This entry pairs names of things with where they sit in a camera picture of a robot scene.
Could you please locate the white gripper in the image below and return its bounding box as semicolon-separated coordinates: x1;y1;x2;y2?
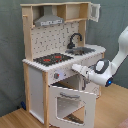
70;63;92;80

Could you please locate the white oven door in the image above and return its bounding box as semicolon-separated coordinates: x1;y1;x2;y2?
49;86;96;128

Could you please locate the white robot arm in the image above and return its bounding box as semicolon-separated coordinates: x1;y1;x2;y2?
72;26;128;87

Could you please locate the wooden toy kitchen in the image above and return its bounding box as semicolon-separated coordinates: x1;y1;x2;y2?
22;2;105;128

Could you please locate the white dishwasher door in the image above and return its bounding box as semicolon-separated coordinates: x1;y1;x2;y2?
79;54;104;99

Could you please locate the grey toy sink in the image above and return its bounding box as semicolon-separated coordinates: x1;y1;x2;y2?
65;47;95;55

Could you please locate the left red stove knob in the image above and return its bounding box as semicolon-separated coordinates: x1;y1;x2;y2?
54;73;60;79

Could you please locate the black toy faucet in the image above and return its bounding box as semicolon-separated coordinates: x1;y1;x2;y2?
67;33;83;49

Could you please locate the black toy stovetop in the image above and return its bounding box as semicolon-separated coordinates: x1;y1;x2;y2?
34;53;71;66

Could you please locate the white microwave cabinet door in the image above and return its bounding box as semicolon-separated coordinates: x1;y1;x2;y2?
88;3;100;22

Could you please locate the grey range hood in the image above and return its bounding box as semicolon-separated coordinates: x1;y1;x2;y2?
35;5;64;27

